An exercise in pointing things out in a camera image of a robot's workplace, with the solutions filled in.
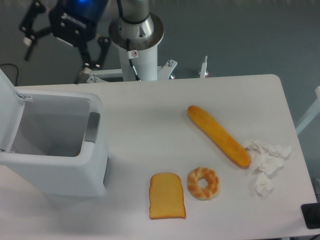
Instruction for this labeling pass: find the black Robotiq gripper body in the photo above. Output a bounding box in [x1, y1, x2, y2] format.
[49, 0, 108, 47]

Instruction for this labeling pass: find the long orange baguette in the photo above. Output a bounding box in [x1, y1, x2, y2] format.
[187, 105, 251, 168]

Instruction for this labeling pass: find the orange toast slice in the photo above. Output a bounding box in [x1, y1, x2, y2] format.
[149, 172, 187, 220]

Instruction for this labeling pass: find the braided ring bread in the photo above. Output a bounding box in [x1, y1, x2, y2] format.
[187, 166, 221, 201]

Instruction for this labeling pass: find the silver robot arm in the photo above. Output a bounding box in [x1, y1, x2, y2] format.
[19, 0, 164, 81]

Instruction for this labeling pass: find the white frame bar right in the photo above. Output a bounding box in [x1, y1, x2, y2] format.
[295, 86, 320, 135]

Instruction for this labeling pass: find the white trash can body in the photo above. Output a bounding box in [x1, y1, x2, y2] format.
[0, 89, 111, 197]

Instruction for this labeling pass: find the white trash can lid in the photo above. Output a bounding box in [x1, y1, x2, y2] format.
[0, 70, 25, 151]

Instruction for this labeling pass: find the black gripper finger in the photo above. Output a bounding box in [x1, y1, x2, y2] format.
[74, 36, 111, 84]
[19, 0, 52, 61]

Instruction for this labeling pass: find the crumpled white tissue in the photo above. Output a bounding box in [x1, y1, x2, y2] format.
[241, 139, 293, 199]

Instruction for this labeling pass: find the black floor cable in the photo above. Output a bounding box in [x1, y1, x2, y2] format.
[0, 63, 20, 87]

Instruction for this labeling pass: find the black device at table edge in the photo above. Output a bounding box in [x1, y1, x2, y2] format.
[301, 202, 320, 229]

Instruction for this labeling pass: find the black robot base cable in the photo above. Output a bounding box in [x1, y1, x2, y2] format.
[126, 38, 142, 82]

